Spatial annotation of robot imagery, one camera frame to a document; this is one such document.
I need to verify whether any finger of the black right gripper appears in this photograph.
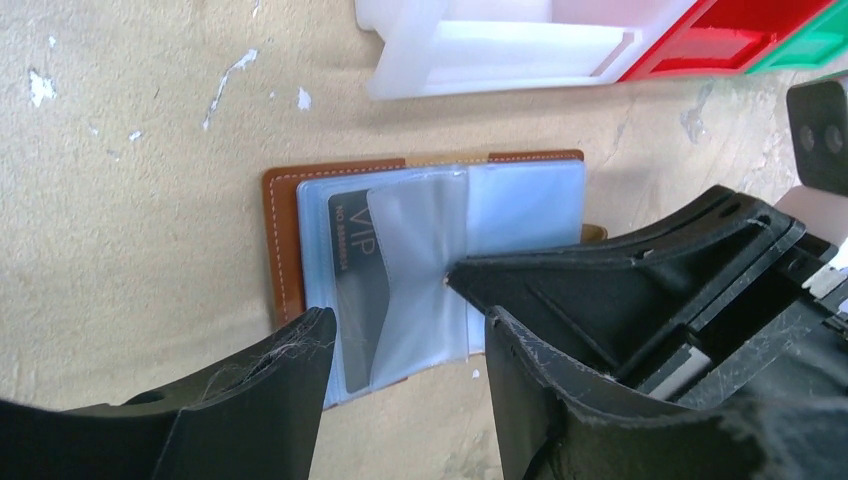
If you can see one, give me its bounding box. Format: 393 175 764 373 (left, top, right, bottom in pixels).
448 186 838 398

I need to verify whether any red plastic bin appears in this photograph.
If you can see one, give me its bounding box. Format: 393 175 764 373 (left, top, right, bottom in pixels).
620 0 836 82

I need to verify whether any green plastic bin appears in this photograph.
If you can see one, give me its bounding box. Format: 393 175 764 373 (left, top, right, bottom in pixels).
747 0 847 74

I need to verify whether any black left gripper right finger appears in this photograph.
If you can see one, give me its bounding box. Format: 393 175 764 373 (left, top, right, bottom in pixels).
486 307 847 479

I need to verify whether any white plastic bin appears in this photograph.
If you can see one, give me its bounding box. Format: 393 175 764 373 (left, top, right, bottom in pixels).
354 0 693 100

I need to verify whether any brown leather card holder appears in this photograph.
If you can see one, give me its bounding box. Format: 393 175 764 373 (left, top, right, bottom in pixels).
261 149 586 408

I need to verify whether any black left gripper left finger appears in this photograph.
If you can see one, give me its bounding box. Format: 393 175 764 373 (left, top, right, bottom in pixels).
1 308 337 479

